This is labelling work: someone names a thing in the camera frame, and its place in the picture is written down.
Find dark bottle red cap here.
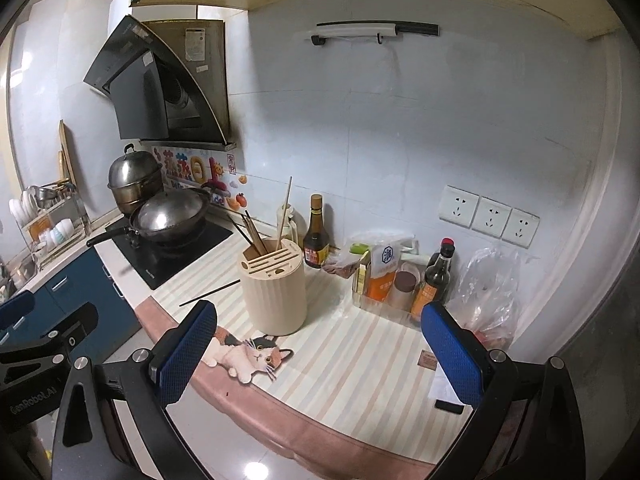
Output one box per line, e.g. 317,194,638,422
411,237,457,323

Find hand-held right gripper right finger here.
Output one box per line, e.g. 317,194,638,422
421,301,587,480

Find translucent white jug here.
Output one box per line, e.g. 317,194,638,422
276,203,301,251

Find colourful wall sticker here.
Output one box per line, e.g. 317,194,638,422
150,144,251,211

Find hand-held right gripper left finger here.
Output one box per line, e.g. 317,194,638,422
50,299,219,480

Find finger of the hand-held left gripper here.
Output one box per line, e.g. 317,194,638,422
0,302,99,367
0,290,36,333

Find clear storage tray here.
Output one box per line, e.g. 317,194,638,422
352,260,441,328

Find black induction cooktop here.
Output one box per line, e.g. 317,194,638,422
105,215,236,291

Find beige ribbed utensil holder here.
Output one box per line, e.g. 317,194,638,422
237,240,308,336

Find white container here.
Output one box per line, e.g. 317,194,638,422
400,255,431,281

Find wooden cutting board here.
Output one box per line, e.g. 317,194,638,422
57,120,78,186

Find striped counter mat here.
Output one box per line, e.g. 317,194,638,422
135,220,506,476

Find crumpled clear plastic bag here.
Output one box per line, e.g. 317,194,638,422
322,231,417,281

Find black wok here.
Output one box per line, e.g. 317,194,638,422
86,195,213,252

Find white paper sheet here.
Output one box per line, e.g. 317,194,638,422
429,364,466,407

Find steel steamer pot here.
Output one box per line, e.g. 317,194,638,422
107,143,165,216

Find white wall socket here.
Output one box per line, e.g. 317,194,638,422
501,207,541,249
472,196,512,238
439,185,480,228

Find row of white plates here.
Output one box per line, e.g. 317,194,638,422
9,192,38,226

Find steel wok lid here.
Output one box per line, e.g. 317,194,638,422
136,188,211,235

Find clear plastic bag red contents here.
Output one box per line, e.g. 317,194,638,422
452,246,523,353

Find black range hood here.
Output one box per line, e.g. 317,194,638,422
82,14,236,148

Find metal dish rack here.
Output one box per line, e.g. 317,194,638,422
7,182,93,271

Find cat sticker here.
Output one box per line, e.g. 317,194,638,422
200,326,293,385

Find brown lidded jar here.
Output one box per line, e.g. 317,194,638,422
392,267,421,311

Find white orange seasoning packet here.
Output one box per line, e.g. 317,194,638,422
365,242,403,303

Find dark sauce bottle yellow cap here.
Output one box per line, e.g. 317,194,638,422
302,193,331,270

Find blue base cabinet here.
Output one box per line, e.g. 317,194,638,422
0,247,143,356

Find wall hook rail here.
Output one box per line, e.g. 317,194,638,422
295,21,441,47

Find steel bowl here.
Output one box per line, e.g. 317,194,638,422
27,185,58,208

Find stack of white bowls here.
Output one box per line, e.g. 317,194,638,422
37,217,76,256

